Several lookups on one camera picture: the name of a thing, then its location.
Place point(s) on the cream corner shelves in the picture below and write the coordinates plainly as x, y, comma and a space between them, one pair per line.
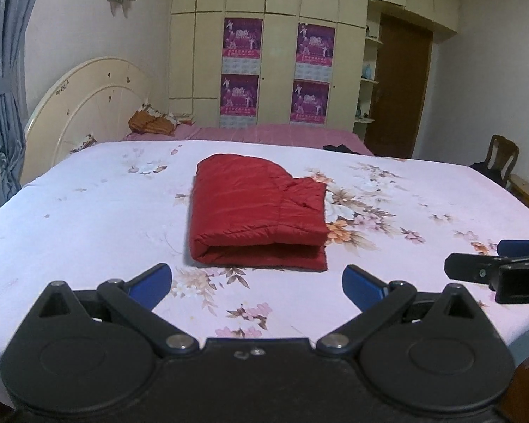
369, 75

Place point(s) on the purple wall poster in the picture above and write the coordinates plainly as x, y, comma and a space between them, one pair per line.
309, 99
316, 44
243, 39
239, 97

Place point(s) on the small floral cushion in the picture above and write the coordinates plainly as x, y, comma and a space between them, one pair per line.
84, 143

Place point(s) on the red puffer jacket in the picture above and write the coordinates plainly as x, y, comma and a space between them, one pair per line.
255, 211

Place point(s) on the cream rounded headboard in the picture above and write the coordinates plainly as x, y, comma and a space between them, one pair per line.
79, 101

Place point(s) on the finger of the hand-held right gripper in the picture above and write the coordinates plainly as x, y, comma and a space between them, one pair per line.
522, 246
471, 268

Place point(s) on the black cloth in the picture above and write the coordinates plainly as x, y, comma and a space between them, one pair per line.
340, 148

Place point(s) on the cream wardrobe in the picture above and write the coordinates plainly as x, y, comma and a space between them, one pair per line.
282, 4

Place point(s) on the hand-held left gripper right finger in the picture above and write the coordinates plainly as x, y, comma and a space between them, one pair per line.
363, 284

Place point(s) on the white floral bed blanket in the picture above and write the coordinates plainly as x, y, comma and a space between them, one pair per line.
92, 220

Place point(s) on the wooden chair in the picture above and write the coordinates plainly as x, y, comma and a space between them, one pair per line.
502, 152

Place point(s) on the pink bed sheet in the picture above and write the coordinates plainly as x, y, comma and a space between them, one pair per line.
269, 133

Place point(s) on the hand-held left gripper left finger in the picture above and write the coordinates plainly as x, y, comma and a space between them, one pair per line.
152, 284

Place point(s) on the grey blue curtain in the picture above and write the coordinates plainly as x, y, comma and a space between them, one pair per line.
9, 75

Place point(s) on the brown checked pillow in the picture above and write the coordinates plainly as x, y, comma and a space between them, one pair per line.
149, 123

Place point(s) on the brown wooden door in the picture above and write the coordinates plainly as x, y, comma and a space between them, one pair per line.
401, 88

